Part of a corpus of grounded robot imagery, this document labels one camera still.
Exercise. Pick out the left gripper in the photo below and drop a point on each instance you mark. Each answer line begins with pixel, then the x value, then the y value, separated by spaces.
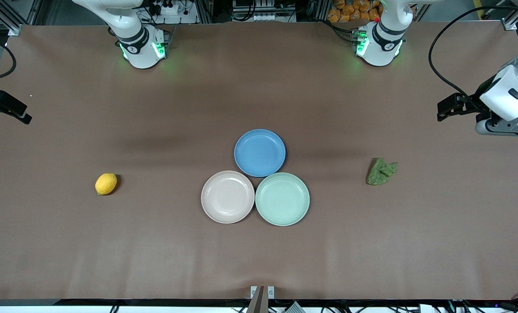
pixel 468 105

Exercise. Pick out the green lettuce leaf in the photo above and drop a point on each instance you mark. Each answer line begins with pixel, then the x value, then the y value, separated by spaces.
pixel 378 173

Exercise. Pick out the yellow lemon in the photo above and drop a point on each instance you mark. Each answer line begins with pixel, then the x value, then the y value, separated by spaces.
pixel 105 184

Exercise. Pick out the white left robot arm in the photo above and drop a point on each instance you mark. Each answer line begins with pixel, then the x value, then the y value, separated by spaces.
pixel 378 52

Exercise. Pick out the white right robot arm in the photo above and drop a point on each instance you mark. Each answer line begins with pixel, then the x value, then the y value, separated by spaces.
pixel 139 56

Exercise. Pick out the pile of orange objects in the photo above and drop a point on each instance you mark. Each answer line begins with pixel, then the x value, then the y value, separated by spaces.
pixel 350 11

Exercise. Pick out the brown table cover sheet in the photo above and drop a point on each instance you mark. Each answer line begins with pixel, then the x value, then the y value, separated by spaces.
pixel 111 261

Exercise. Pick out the white power strip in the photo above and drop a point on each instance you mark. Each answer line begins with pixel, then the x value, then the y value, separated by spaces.
pixel 172 9

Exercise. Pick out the pale green plate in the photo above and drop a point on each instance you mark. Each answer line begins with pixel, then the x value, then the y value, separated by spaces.
pixel 282 199

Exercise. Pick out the blue plate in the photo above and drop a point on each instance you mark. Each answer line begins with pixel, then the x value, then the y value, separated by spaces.
pixel 259 153

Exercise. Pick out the pale pink plate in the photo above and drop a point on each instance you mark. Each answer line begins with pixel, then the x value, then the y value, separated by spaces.
pixel 227 197

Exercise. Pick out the grey ribbed plastic part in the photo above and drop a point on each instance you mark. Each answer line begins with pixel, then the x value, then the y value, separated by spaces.
pixel 292 308

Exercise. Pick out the aluminium frame profile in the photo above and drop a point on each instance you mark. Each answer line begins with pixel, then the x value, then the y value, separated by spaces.
pixel 15 29
pixel 510 24
pixel 319 9
pixel 205 11

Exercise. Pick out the black table edge rail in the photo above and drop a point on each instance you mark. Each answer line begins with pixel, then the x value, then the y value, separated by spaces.
pixel 111 302

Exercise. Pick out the metal mount bracket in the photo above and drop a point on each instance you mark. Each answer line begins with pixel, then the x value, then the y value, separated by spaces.
pixel 261 302

